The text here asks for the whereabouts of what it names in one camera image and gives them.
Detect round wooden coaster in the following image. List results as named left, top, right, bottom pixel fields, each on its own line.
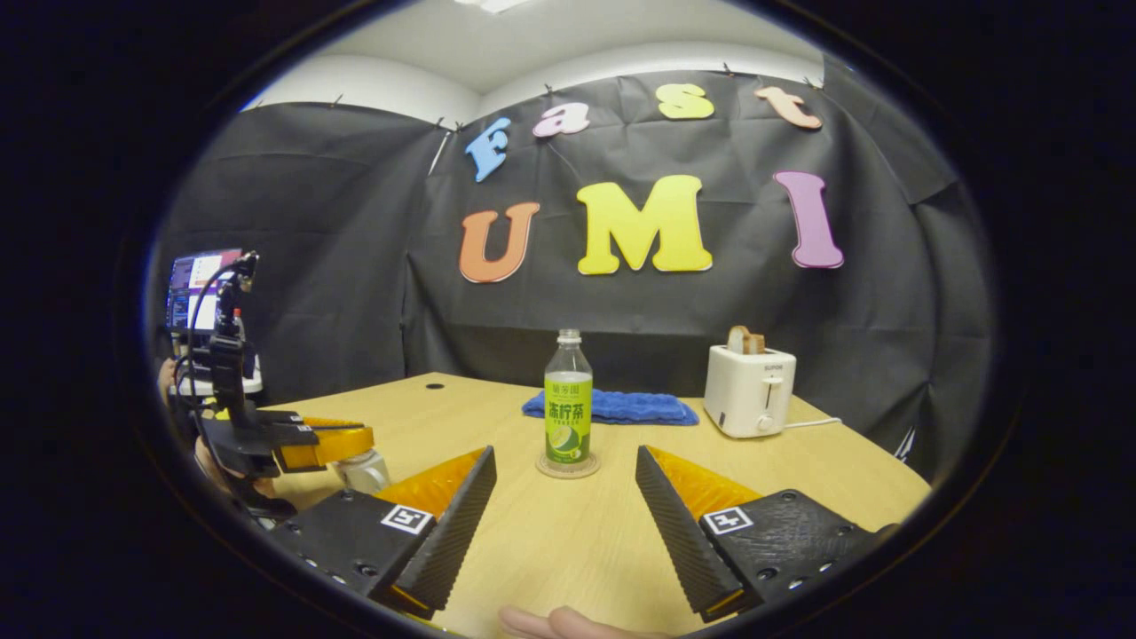
left=535, top=451, right=602, bottom=480

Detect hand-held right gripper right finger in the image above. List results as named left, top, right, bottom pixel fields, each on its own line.
left=635, top=445, right=899, bottom=624

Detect black backdrop cloth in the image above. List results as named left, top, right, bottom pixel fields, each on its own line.
left=146, top=53, right=995, bottom=485

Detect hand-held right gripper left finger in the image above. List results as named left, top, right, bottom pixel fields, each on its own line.
left=266, top=446, right=498, bottom=620

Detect computer monitor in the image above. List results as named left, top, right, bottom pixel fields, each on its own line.
left=166, top=248, right=245, bottom=335

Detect green label water bottle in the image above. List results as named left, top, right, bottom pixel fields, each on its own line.
left=543, top=329, right=594, bottom=468

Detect white teacup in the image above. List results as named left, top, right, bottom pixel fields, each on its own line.
left=333, top=448, right=392, bottom=495

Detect blue towel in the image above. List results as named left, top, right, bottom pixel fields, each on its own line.
left=522, top=389, right=700, bottom=427

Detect white toaster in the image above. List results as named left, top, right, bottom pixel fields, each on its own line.
left=704, top=344, right=798, bottom=439

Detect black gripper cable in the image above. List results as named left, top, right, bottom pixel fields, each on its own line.
left=184, top=260, right=241, bottom=418

